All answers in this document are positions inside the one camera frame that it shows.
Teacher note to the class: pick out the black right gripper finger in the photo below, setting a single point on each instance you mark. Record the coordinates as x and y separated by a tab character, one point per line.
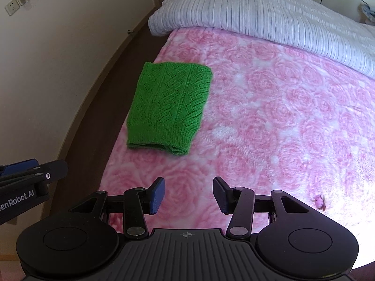
239	202
138	202

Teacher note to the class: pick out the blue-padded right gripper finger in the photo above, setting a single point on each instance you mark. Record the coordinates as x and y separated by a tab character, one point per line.
22	166

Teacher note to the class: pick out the green knitted vest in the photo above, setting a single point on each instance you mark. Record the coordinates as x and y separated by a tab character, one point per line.
167	108

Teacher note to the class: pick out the hanging clothes pile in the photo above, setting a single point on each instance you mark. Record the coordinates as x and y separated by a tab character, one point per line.
369	13

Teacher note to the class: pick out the pink rose blanket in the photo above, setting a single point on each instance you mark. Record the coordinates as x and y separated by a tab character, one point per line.
276	118

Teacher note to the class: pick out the white striped duvet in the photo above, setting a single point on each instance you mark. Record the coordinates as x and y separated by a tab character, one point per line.
302	24

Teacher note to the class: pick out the white wall socket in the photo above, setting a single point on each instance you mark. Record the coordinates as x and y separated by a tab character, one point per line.
12	7

